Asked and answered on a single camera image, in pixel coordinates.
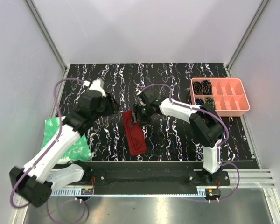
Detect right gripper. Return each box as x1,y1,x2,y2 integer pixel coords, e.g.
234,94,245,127
130,104,153,128

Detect red cloth napkin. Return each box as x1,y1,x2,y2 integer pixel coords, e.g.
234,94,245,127
122,111,147,156

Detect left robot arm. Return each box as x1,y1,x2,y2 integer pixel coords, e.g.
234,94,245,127
9,90,119,208

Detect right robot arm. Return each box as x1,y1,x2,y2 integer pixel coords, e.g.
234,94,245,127
130,90,226,185

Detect green white cloth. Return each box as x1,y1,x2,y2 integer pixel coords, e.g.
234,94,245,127
42,117,92,165

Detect pink compartment tray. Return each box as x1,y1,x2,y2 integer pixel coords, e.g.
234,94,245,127
189,77,250,117

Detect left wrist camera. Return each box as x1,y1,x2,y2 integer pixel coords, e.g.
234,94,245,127
83,78,106,97

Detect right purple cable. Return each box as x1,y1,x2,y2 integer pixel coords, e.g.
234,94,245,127
136,84,240,203

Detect purple cable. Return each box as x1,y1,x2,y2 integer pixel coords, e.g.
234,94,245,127
10,78,91,222
136,84,240,203

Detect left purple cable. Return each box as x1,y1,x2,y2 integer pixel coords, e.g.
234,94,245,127
10,78,91,222

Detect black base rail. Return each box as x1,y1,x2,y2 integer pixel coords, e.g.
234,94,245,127
88,161,231,196

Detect black orange hair ties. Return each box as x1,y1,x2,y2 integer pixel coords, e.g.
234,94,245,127
192,81,203,94

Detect yellow blue hair ties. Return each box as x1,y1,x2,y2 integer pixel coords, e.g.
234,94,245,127
204,97,215,110

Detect black red hair ties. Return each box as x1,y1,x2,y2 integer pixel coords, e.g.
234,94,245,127
202,79,213,94

